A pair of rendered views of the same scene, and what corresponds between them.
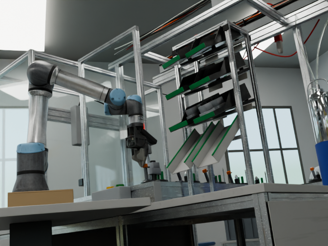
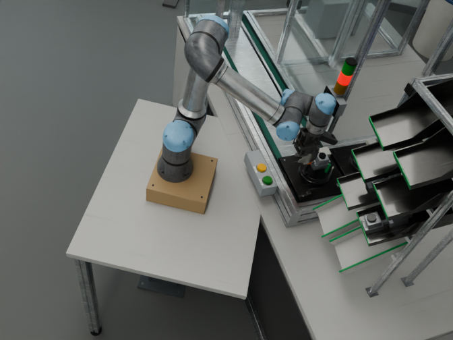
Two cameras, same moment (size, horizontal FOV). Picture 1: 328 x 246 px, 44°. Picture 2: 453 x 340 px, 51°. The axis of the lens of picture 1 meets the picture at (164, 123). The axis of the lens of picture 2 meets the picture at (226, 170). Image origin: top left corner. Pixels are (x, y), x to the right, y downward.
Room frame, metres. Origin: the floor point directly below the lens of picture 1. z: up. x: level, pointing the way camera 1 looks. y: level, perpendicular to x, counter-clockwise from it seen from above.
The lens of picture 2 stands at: (0.60, -0.03, 2.51)
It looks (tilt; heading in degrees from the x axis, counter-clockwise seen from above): 50 degrees down; 20
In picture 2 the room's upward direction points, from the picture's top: 12 degrees clockwise
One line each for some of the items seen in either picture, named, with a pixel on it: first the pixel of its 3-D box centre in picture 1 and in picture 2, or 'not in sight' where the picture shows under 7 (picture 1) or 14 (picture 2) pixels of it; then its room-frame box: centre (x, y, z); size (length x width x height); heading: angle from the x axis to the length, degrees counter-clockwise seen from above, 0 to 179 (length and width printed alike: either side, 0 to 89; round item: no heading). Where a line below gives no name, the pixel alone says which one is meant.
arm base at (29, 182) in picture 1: (30, 183); (175, 160); (1.73, 0.59, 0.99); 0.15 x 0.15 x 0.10
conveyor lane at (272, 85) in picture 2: not in sight; (288, 133); (2.25, 0.28, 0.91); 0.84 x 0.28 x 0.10; 48
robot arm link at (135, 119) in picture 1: (136, 121); (317, 125); (1.97, 0.14, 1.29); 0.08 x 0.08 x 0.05
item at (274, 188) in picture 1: (211, 208); (387, 174); (2.37, -0.22, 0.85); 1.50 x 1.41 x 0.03; 48
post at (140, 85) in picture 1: (142, 107); (363, 50); (2.27, 0.12, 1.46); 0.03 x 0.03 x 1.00; 48
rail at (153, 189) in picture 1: (96, 203); (257, 141); (2.11, 0.38, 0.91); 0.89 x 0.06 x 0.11; 48
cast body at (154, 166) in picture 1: (154, 167); (322, 160); (2.04, 0.07, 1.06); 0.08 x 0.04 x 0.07; 138
